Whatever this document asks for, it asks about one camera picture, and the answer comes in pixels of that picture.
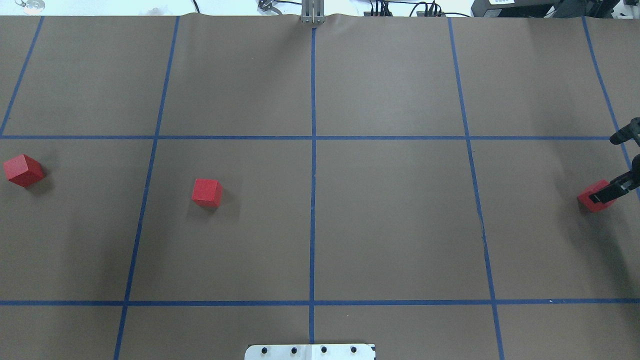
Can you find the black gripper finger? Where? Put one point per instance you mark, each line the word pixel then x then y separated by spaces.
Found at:
pixel 628 132
pixel 618 187

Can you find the red block moved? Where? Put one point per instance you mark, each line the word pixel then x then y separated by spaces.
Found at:
pixel 584 197
pixel 207 193

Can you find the red block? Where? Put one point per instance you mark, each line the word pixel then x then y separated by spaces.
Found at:
pixel 23 170

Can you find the black box top right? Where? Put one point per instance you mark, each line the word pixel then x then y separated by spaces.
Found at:
pixel 560 9

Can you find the brown paper table mat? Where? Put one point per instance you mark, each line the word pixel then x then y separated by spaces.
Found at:
pixel 410 183

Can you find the clear tape roll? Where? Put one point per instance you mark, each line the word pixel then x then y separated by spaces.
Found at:
pixel 31 7

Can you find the aluminium frame post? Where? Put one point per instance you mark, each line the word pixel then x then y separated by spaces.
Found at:
pixel 313 11

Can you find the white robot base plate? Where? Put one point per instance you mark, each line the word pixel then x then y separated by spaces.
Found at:
pixel 328 351

